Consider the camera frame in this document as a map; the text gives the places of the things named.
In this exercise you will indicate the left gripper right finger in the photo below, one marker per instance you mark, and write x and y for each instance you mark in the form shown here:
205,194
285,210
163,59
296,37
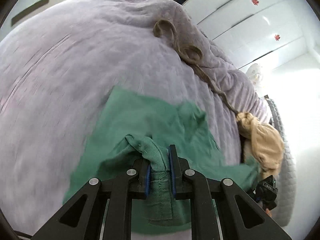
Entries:
219,209

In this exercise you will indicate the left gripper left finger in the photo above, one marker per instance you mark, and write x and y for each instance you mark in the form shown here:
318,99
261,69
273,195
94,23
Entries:
100,209

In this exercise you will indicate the green work jacket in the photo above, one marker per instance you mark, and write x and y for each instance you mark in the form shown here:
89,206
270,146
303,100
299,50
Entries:
133,126

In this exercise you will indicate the beige striped garment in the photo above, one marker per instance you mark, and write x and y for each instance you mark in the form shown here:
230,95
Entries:
262,143

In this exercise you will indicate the lavender quilted bedspread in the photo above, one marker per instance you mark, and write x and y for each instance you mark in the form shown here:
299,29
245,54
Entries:
58,69

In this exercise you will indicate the white wardrobe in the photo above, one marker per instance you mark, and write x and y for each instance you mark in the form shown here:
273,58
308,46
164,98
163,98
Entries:
266,32

